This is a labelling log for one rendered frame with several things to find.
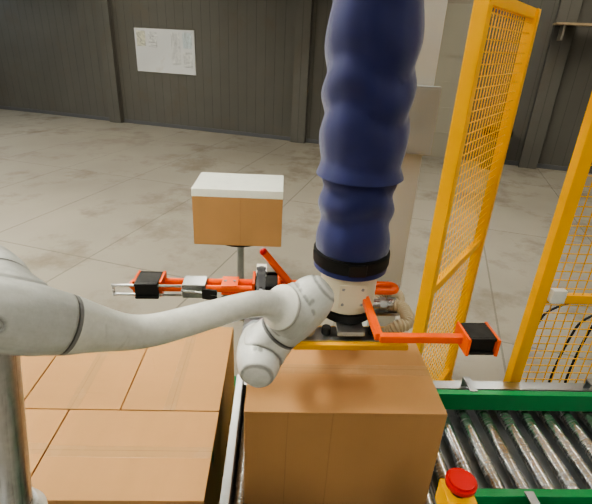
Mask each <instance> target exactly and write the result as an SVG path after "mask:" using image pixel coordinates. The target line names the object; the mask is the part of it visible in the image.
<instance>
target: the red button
mask: <svg viewBox="0 0 592 504"><path fill-rule="evenodd" d="M445 484H446V486H447V487H448V489H449V490H450V491H451V493H452V494H453V495H454V496H455V497H457V498H461V499H462V498H468V497H472V496H473V495H475V493H476V491H477V487H478V485H477V481H476V479H475V477H474V476H473V475H472V474H471V473H470V472H468V471H466V470H464V469H462V468H451V469H449V470H448V471H447V472H446V475H445Z"/></svg>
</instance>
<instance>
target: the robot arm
mask: <svg viewBox="0 0 592 504"><path fill-rule="evenodd" d="M267 274H268V271H267V264H257V271H256V276H257V285H256V290H255V291H247V292H242V293H237V294H233V295H229V296H225V297H221V298H217V299H212V300H208V301H204V302H200V303H196V304H192V305H188V306H184V307H180V308H176V309H172V310H168V311H163V312H158V313H152V314H142V315H136V314H127V313H123V312H120V311H117V310H114V309H111V308H108V307H106V306H103V305H100V304H98V303H95V302H93V301H91V300H88V299H86V298H84V297H81V296H79V295H75V294H72V293H68V292H65V291H62V290H59V289H56V288H53V287H50V286H48V284H47V283H46V282H44V281H43V280H41V279H39V278H38V277H37V276H35V275H34V274H33V273H31V272H30V270H29V269H28V267H27V266H26V265H25V263H24V262H23V261H22V260H21V259H20V258H19V257H18V256H16V255H15V254H14V253H13V252H11V251H10V250H8V249H7V248H5V247H3V246H1V245H0V504H48V502H47V498H46V496H45V495H44V493H43V492H41V491H40V490H38V489H36V488H34V487H32V483H31V472H30V460H29V449H28V438H27V426H26V415H25V403H24V392H23V381H22V369H21V358H20V356H66V355H75V354H83V353H96V352H111V351H127V350H137V349H144V348H150V347H155V346H159V345H163V344H167V343H170V342H174V341H177V340H180V339H183V338H186V337H190V336H193V335H196V334H199V333H202V332H205V331H208V330H211V329H214V328H218V327H221V326H224V325H227V324H230V323H233V322H236V321H239V320H243V319H244V321H243V322H244V325H243V328H242V334H241V336H240V339H239V342H238V346H237V355H236V360H237V368H238V372H239V375H240V377H241V379H242V380H243V381H244V382H246V383H247V384H249V385H250V386H253V387H255V388H262V387H266V386H268V385H270V384H271V383H272V382H273V380H274V379H275V377H276V376H277V374H278V372H279V370H280V366H281V365H282V364H283V362H284V360H285V359H286V357H287V355H288V354H289V353H290V351H291V350H292V349H293V348H294V347H295V346H296V345H297V344H298V343H300V342H301V341H303V340H304V339H305V338H307V337H308V336H309V335H310V334H311V333H312V332H313V331H314V330H315V329H316V328H317V327H318V326H319V325H320V324H321V323H322V322H323V321H324V320H325V318H326V317H327V316H328V314H329V313H330V311H331V309H332V307H333V304H334V301H335V300H334V292H333V290H332V288H331V287H330V285H329V284H328V283H327V282H326V281H325V280H324V279H323V278H322V277H321V276H318V275H308V276H304V277H302V278H300V279H298V280H297V281H296V282H291V283H288V284H281V285H277V286H275V287H274V288H272V289H271V290H265V281H266V276H267Z"/></svg>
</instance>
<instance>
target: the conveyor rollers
mask: <svg viewBox="0 0 592 504"><path fill-rule="evenodd" d="M244 406H245V397H244V404H243V413H242V423H241V432H240V442H239V451H238V460H237V470H236V479H235V489H234V498H233V504H244ZM494 411H495V413H496V415H497V417H498V418H499V420H500V422H501V424H502V425H503V427H504V429H505V431H506V432H507V434H508V436H509V438H510V439H511V441H512V443H513V444H514V446H515V448H516V450H517V451H518V453H519V455H520V457H521V458H522V460H523V462H524V464H525V465H526V467H527V469H528V471H529V472H530V474H531V476H532V478H533V479H534V481H535V483H536V485H537V486H538V488H539V489H555V487H554V486H553V484H552V482H551V481H550V479H549V477H548V476H547V474H546V472H545V471H544V469H543V467H542V466H541V464H540V463H539V461H538V459H537V458H536V456H535V454H534V453H533V451H532V449H531V448H530V446H529V444H528V443H527V441H526V440H525V438H524V436H523V435H522V433H521V431H520V430H519V428H518V426H517V425H516V423H515V421H514V420H513V418H512V417H511V415H510V413H509V412H508V410H494ZM454 412H455V415H456V417H457V419H458V421H459V423H460V425H461V428H462V430H463V432H464V434H465V436H466V438H467V441H468V443H469V445H470V447H471V449H472V451H473V454H474V456H475V458H476V460H477V462H478V464H479V467H480V469H481V471H482V473H483V475H484V477H485V479H486V482H487V484H488V486H489V488H490V489H506V488H505V486H504V484H503V482H502V480H501V478H500V476H499V474H498V472H497V470H496V468H495V466H494V464H493V462H492V460H491V458H490V456H489V454H488V452H487V450H486V448H485V446H484V444H483V442H482V440H481V438H480V436H479V434H478V432H477V430H476V428H475V426H474V424H473V422H472V420H471V418H470V416H469V414H468V412H467V410H454ZM474 412H475V414H476V415H477V417H478V419H479V421H480V423H481V425H482V427H483V429H484V431H485V433H486V435H487V437H488V439H489V441H490V443H491V444H492V446H493V448H494V450H495V452H496V454H497V456H498V458H499V460H500V462H501V464H502V466H503V468H504V470H505V472H506V473H507V475H508V477H509V479H510V481H511V483H512V485H513V487H514V489H530V487H529V485H528V483H527V481H526V479H525V478H524V476H523V474H522V472H521V470H520V469H519V467H518V465H517V463H516V461H515V460H514V458H513V456H512V454H511V452H510V451H509V449H508V447H507V445H506V443H505V442H504V440H503V438H502V436H501V434H500V433H499V431H498V429H497V427H496V425H495V423H494V422H493V420H492V418H491V416H490V414H489V413H488V411H487V410H474ZM574 412H575V413H576V414H577V416H578V417H579V418H580V419H581V421H582V422H583V423H584V425H585V426H586V427H587V428H588V430H589V431H590V432H591V433H592V414H591V413H590V412H580V411H574ZM515 413H516V414H517V416H518V418H519V419H520V421H521V422H522V424H523V426H524V427H525V429H526V430H527V432H528V434H529V435H530V437H531V438H532V440H533V442H534V443H535V445H536V446H537V448H538V450H539V451H540V453H541V454H542V456H543V458H544V459H545V461H546V462H547V464H548V465H549V467H550V469H551V470H552V472H553V473H554V475H555V477H556V478H557V480H558V481H559V483H560V485H561V486H562V488H563V489H580V488H579V486H578V485H577V483H576V482H575V480H574V479H573V477H572V476H571V474H570V473H569V471H568V470H567V468H566V467H565V465H564V464H563V462H562V461H561V459H560V458H559V456H558V455H557V453H556V452H555V450H554V449H553V447H552V446H551V444H550V443H549V441H548V440H547V438H546V437H545V435H544V434H543V432H542V431H541V429H540V427H539V426H538V424H537V423H536V421H535V420H534V418H533V417H532V415H531V414H530V412H529V411H515ZM535 413H536V414H537V416H538V417H539V419H540V420H541V422H542V423H543V424H544V426H545V427H546V429H547V430H548V432H549V433H550V435H551V436H552V438H553V439H554V441H555V442H556V444H557V445H558V447H559V448H560V450H561V451H562V452H563V454H564V455H565V457H566V458H567V460H568V461H569V463H570V464H571V466H572V467H573V469H574V470H575V472H576V473H577V475H578V476H579V477H580V479H581V480H582V482H583V483H584V485H585V486H586V488H587V489H592V470H591V469H590V468H589V466H588V465H587V463H586V462H585V461H584V459H583V458H582V456H581V455H580V454H579V452H578V451H577V449H576V448H575V447H574V445H573V444H572V443H571V441H570V440H569V438H568V437H567V436H566V434H565V433H564V431H563V430H562V429H561V427H560V426H559V424H558V423H557V422H556V420H555V419H554V417H553V416H552V415H551V413H550V412H549V411H535ZM555 413H556V414H557V416H558V417H559V418H560V420H561V421H562V422H563V424H564V425H565V426H566V428H567V429H568V431H569V432H570V433H571V435H572V436H573V437H574V439H575V440H576V441H577V443H578V444H579V446H580V447H581V448H582V450H583V451H584V452H585V454H586V455H587V456H588V458H589V459H590V461H591V462H592V440H591V439H590V437H589V436H588V435H587V434H586V432H585V431H584V430H583V428H582V427H581V426H580V425H579V423H578V422H577V421H576V419H575V418H574V417H573V415H572V414H571V413H570V412H569V411H555ZM443 436H444V438H445V441H446V443H447V446H448V448H449V451H450V453H451V456H452V458H453V460H454V463H455V465H456V468H462V469H464V470H466V471H468V472H470V473H471V474H472V475H473V476H474V477H475V475H474V473H473V470H472V468H471V466H470V464H469V461H468V459H467V457H466V455H465V452H464V450H463V448H462V446H461V443H460V441H459V439H458V436H457V434H456V432H455V430H454V427H453V425H452V423H451V421H450V418H449V416H448V414H447V419H446V423H445V427H444V431H443ZM447 471H448V468H447V466H446V463H445V460H444V458H443V455H442V453H441V450H440V448H439V451H438V455H437V459H436V463H435V467H434V473H435V476H436V478H437V481H438V484H439V480H440V479H445V475H446V472H447ZM475 479H476V477H475ZM476 481H477V479H476Z"/></svg>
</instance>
